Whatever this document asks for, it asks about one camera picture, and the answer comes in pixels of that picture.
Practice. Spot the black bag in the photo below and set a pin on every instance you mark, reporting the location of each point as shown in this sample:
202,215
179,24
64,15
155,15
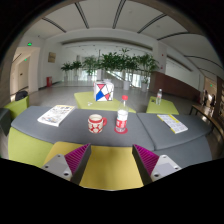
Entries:
21,95

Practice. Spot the brown wall plaque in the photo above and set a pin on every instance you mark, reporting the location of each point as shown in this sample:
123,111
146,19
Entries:
51,57

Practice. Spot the white printed magazine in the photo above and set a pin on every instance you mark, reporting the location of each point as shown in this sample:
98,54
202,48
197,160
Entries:
56,115

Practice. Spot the lime green seat block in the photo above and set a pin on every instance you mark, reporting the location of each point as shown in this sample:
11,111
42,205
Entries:
16,107

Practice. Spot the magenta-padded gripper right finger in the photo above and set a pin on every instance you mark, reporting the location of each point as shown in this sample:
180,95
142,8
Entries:
163,166

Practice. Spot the red-capped clear water bottle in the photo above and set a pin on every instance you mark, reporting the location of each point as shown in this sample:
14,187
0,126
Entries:
122,116

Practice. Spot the small clear water bottle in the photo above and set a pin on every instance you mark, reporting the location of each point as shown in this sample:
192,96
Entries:
159,97

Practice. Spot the yellow and white booklet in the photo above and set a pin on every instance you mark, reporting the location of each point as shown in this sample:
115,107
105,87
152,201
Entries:
172,123

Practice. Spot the dark grey seat block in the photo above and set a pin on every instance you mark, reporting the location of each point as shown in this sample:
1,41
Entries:
5,121

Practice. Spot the row of green potted plants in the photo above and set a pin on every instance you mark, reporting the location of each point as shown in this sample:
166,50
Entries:
111,63

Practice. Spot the wooden bench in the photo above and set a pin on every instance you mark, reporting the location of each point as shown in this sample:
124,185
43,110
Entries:
206,116

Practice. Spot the person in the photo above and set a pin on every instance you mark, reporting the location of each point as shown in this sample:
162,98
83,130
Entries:
212,100
205,98

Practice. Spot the red fire extinguisher box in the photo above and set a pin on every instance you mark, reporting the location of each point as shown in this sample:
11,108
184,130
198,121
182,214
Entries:
49,81

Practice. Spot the red and white mug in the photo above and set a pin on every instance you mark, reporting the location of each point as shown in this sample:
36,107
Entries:
96,124

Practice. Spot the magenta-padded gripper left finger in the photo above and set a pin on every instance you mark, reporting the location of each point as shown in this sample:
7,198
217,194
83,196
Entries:
60,166

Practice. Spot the white red blue cube box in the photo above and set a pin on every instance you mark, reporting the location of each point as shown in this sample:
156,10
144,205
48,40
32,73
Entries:
103,90

